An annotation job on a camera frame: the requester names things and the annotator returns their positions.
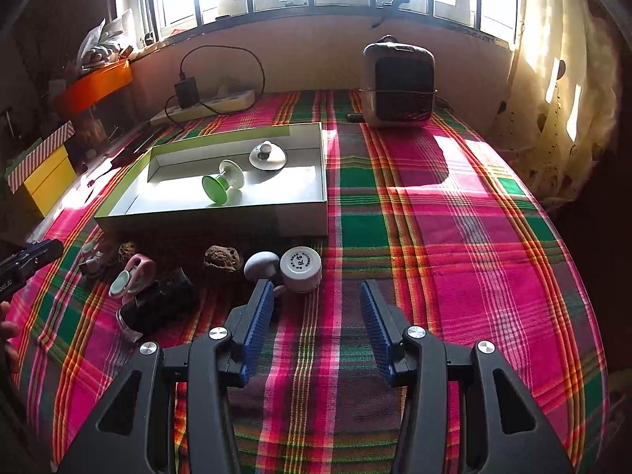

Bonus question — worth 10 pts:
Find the small beige heater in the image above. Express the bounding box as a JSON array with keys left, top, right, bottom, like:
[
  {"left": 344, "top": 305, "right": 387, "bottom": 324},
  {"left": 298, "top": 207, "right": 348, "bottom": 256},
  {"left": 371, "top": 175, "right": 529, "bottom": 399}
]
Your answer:
[{"left": 359, "top": 34, "right": 439, "bottom": 129}]

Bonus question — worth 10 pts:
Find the small white plastic gadget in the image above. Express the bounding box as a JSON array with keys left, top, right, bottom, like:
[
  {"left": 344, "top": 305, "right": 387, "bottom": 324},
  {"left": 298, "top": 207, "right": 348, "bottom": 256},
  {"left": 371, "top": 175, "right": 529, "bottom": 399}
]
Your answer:
[{"left": 79, "top": 239, "right": 117, "bottom": 277}]

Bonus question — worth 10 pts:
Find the dark smartphone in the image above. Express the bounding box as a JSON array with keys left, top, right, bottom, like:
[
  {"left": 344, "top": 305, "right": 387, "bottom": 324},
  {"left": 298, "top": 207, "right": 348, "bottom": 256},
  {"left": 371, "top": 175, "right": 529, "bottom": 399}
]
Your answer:
[{"left": 111, "top": 126, "right": 169, "bottom": 169}]

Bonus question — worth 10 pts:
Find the white round bottle cap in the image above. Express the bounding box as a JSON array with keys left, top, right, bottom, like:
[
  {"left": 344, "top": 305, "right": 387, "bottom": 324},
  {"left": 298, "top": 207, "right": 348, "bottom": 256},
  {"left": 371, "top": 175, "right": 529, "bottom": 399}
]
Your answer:
[{"left": 280, "top": 247, "right": 323, "bottom": 293}]

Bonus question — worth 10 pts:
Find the small white bottle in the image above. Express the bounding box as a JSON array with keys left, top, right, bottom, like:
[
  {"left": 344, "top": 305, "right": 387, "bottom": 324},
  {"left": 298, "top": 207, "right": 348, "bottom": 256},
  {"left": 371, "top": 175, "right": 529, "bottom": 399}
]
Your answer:
[{"left": 248, "top": 141, "right": 290, "bottom": 173}]

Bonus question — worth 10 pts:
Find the black charger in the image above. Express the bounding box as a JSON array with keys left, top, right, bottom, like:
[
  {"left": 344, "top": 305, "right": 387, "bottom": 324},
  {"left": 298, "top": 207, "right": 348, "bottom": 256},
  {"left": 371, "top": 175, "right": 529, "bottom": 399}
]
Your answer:
[{"left": 174, "top": 77, "right": 199, "bottom": 109}]

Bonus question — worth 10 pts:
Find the pile of plastic bags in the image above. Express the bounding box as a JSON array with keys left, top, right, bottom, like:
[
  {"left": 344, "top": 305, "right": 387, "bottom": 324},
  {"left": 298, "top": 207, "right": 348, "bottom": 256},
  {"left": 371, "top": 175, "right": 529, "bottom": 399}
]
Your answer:
[{"left": 76, "top": 10, "right": 134, "bottom": 72}]

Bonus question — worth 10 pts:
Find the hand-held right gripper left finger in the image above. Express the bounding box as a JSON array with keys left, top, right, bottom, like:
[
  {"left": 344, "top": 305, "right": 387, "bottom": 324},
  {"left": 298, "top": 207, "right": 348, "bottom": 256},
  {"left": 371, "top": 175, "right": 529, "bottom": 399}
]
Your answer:
[{"left": 52, "top": 279, "right": 277, "bottom": 474}]

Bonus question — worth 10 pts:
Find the black tube with clear cap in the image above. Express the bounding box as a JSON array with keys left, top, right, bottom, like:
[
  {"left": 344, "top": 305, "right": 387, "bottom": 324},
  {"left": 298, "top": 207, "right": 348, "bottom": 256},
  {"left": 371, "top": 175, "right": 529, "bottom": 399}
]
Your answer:
[{"left": 117, "top": 267, "right": 198, "bottom": 344}]

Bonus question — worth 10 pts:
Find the black charger cable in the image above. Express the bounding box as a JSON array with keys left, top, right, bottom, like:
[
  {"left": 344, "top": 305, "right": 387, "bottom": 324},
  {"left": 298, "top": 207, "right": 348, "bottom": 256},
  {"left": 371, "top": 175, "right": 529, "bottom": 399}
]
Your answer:
[{"left": 165, "top": 46, "right": 266, "bottom": 124}]

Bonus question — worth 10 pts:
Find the shallow cardboard box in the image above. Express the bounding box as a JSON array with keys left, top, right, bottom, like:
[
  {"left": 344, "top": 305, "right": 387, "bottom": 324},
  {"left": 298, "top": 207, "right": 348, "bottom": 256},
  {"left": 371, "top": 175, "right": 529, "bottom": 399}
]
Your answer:
[{"left": 94, "top": 122, "right": 330, "bottom": 238}]

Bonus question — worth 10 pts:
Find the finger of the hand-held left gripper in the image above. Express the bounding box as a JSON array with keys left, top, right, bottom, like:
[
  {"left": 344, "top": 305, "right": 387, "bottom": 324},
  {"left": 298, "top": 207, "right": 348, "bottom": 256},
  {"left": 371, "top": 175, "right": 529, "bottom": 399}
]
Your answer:
[{"left": 0, "top": 239, "right": 65, "bottom": 280}]

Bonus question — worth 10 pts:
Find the green and white spool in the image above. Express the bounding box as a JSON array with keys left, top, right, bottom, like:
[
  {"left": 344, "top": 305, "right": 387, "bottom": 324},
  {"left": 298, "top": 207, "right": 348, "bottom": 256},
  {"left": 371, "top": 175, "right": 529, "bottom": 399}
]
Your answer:
[{"left": 201, "top": 159, "right": 245, "bottom": 207}]

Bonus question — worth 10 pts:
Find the plaid blanket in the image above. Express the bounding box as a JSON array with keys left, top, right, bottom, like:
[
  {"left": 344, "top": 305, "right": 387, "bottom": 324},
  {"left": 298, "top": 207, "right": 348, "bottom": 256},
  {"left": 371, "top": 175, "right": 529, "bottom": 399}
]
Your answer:
[{"left": 10, "top": 90, "right": 610, "bottom": 474}]

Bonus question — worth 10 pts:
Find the grey mushroom-shaped knob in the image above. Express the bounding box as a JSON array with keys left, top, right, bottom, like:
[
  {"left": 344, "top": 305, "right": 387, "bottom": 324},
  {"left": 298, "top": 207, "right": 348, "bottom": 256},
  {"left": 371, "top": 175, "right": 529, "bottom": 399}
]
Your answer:
[{"left": 243, "top": 251, "right": 287, "bottom": 298}]

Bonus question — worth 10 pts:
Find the yellow box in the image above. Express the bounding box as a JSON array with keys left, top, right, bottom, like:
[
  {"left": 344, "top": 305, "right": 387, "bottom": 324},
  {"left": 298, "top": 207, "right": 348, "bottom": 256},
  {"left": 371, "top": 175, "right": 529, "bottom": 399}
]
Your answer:
[{"left": 22, "top": 145, "right": 77, "bottom": 218}]

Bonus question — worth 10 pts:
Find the pink case with green disc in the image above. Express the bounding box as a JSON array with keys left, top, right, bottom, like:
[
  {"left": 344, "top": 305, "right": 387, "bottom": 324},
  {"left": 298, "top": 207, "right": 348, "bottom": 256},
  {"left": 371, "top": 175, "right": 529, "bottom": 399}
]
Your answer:
[{"left": 109, "top": 253, "right": 157, "bottom": 299}]

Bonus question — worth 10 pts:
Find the white power strip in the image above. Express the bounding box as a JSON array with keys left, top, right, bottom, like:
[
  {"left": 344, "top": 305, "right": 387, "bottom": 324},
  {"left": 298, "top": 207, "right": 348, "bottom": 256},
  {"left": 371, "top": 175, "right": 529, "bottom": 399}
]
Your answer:
[{"left": 150, "top": 90, "right": 256, "bottom": 126}]

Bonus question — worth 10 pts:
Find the orange box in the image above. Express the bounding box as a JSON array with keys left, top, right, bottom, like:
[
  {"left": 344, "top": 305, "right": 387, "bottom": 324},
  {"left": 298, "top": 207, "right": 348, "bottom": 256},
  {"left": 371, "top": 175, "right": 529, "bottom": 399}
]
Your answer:
[{"left": 52, "top": 59, "right": 134, "bottom": 119}]

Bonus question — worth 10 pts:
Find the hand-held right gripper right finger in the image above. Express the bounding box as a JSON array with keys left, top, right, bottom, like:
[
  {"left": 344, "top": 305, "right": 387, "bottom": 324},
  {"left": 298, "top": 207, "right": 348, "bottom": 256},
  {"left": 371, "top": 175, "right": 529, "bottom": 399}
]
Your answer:
[{"left": 359, "top": 279, "right": 576, "bottom": 474}]

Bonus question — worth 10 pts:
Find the striped box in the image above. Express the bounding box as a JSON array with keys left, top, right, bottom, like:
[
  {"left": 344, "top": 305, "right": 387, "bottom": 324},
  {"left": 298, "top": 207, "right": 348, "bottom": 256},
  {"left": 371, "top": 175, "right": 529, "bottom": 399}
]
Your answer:
[{"left": 4, "top": 121, "right": 76, "bottom": 193}]

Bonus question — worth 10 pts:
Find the person's left hand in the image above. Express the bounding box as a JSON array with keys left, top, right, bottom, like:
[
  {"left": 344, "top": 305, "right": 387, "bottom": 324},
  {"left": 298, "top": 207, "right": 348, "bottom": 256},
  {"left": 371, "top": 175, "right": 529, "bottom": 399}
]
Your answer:
[{"left": 0, "top": 301, "right": 21, "bottom": 376}]

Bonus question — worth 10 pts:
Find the spotted curtain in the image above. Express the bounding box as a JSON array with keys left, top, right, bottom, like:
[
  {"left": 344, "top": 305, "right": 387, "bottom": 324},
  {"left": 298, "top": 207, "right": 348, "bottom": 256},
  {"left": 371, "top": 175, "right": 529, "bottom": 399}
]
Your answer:
[{"left": 494, "top": 0, "right": 623, "bottom": 208}]

